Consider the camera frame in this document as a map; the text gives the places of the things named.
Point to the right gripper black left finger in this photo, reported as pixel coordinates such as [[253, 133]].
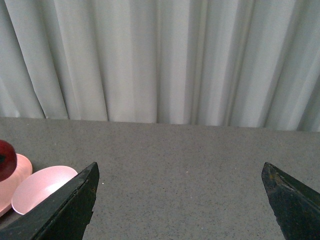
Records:
[[64, 215]]

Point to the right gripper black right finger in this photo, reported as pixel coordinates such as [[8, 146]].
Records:
[[295, 205]]

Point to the red apple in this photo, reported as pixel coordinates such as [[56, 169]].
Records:
[[8, 160]]

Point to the light pink bowl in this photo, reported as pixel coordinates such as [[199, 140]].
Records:
[[39, 186]]

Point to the pink plate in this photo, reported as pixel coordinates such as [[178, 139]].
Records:
[[23, 170]]

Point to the white pleated curtain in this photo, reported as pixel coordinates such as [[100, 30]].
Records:
[[242, 63]]

